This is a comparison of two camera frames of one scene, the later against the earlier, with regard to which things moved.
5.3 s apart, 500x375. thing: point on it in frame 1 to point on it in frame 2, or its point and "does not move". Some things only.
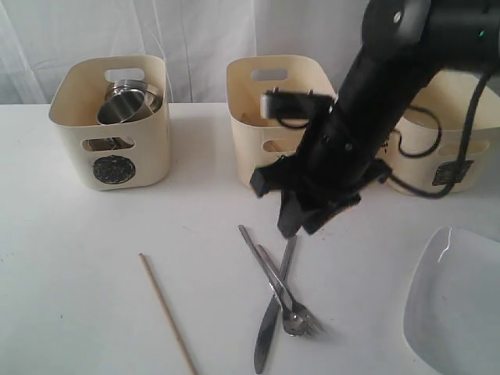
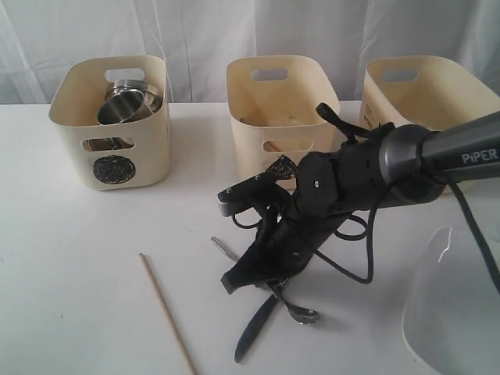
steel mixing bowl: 128,100 does not move
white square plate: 451,319 does not move
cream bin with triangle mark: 257,140 does not move
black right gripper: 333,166 to 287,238
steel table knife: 272,312 to 255,328
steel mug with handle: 129,100 does not move
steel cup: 106,144 does not move
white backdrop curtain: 195,38 does not move
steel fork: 310,320 to 226,251
